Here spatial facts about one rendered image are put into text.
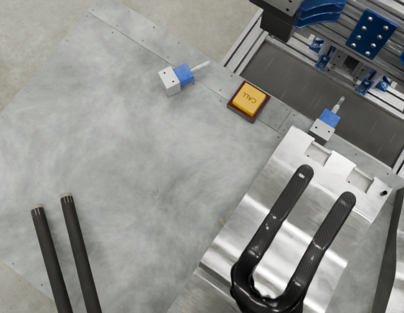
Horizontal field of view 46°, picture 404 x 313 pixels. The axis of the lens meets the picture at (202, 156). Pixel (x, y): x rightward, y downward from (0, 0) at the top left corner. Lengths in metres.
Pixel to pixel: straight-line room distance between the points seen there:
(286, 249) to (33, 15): 1.73
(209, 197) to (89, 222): 0.29
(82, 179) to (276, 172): 0.46
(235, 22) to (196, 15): 0.18
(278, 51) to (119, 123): 0.93
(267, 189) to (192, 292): 0.28
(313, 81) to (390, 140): 0.37
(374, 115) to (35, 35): 1.50
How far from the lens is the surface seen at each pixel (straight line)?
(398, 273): 1.10
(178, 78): 1.18
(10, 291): 2.06
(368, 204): 1.10
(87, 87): 1.25
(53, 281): 1.11
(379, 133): 1.91
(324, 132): 1.15
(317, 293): 1.02
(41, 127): 1.25
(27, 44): 2.32
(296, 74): 1.92
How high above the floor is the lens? 1.92
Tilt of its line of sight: 75 degrees down
